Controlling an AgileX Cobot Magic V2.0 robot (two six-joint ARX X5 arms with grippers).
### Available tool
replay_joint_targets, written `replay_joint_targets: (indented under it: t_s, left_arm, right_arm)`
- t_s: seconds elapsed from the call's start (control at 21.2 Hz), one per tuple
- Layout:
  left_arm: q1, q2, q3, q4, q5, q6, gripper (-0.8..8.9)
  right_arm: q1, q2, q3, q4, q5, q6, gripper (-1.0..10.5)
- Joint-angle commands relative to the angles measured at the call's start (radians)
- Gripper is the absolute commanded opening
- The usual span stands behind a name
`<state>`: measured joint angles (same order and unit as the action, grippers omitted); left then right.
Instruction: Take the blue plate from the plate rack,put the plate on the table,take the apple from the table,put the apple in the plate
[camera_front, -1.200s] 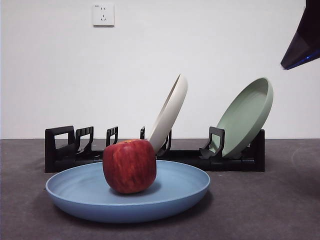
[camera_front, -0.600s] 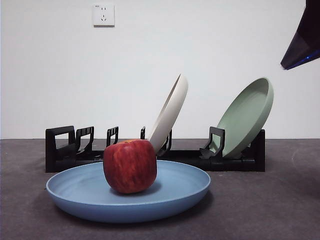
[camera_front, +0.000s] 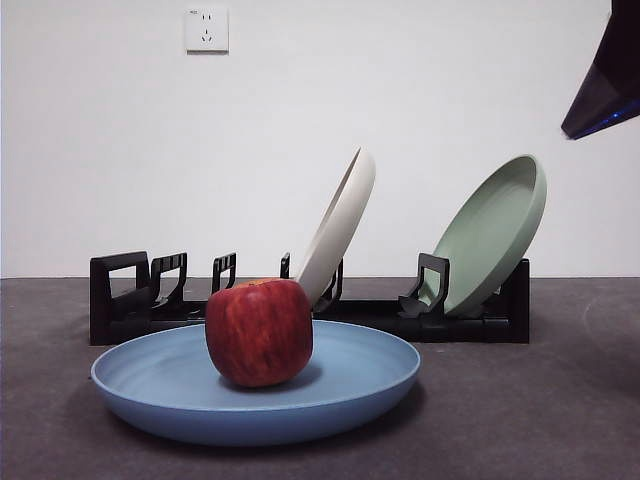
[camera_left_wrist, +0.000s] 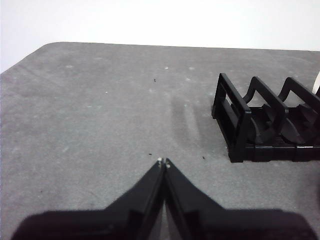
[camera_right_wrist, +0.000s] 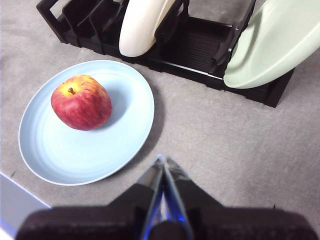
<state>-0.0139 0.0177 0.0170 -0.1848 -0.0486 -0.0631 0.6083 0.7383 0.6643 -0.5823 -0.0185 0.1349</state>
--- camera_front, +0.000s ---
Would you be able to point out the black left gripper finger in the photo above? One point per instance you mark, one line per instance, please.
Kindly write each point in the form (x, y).
(612, 85)

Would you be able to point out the red yellow apple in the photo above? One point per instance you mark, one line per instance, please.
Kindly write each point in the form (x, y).
(260, 335)

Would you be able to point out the blue plate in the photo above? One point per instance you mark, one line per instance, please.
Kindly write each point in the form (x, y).
(165, 395)

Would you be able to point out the green plate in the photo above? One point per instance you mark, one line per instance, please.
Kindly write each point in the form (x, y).
(490, 235)

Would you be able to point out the black plate rack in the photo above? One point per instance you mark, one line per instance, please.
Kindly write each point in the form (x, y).
(465, 330)

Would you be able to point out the beige plate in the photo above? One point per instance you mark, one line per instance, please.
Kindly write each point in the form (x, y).
(345, 220)

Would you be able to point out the white wall socket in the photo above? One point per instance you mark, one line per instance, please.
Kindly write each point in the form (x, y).
(207, 31)

